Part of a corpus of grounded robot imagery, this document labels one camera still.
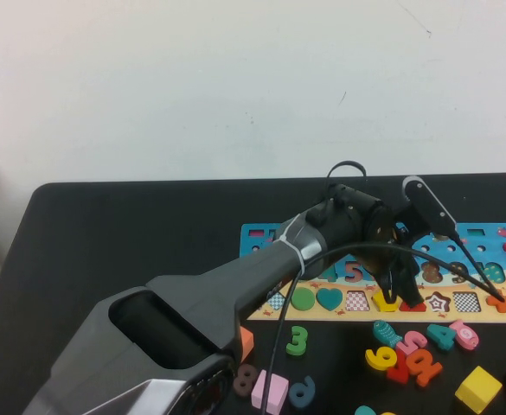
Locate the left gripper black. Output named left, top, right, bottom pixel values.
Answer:
left=362, top=202, right=426, bottom=309

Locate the yellow pentagon piece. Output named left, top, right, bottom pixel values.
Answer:
left=372, top=288, right=403, bottom=313

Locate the teal heart piece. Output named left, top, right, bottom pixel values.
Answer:
left=316, top=287, right=344, bottom=311

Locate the colourful wooden puzzle board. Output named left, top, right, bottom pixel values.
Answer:
left=239, top=222, right=506, bottom=324

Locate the green round piece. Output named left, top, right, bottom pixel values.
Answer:
left=290, top=288, right=317, bottom=311

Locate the orange plus sign piece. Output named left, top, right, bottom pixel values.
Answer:
left=485, top=289, right=506, bottom=313

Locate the teal wooden fish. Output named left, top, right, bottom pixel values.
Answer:
left=372, top=319, right=404, bottom=348

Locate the pink number five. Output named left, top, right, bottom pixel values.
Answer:
left=395, top=330, right=429, bottom=360

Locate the teal number four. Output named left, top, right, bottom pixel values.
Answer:
left=426, top=323, right=457, bottom=351

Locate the yellow number six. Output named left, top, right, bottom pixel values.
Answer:
left=364, top=346, right=399, bottom=372

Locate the pink wooden fish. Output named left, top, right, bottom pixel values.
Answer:
left=449, top=318, right=480, bottom=351

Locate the red number seven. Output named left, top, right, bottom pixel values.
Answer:
left=386, top=352, right=412, bottom=385

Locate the white zip tie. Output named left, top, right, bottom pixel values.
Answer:
left=273, top=215, right=308, bottom=278

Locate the green number three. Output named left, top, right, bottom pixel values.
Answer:
left=285, top=326, right=309, bottom=356

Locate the yellow square block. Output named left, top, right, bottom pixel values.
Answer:
left=454, top=366, right=503, bottom=414

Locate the grey-blue number nine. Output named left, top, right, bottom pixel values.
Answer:
left=289, top=374, right=317, bottom=409

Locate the orange block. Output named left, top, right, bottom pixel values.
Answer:
left=239, top=326, right=255, bottom=364

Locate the light pink block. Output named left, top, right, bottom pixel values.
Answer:
left=251, top=369, right=290, bottom=415

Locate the brown number eight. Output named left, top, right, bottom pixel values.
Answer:
left=234, top=363, right=259, bottom=397

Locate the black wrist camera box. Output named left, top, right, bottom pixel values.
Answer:
left=401, top=175, right=458, bottom=239

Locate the black looped wrist cable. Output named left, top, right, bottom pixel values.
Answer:
left=326, top=160, right=368, bottom=185

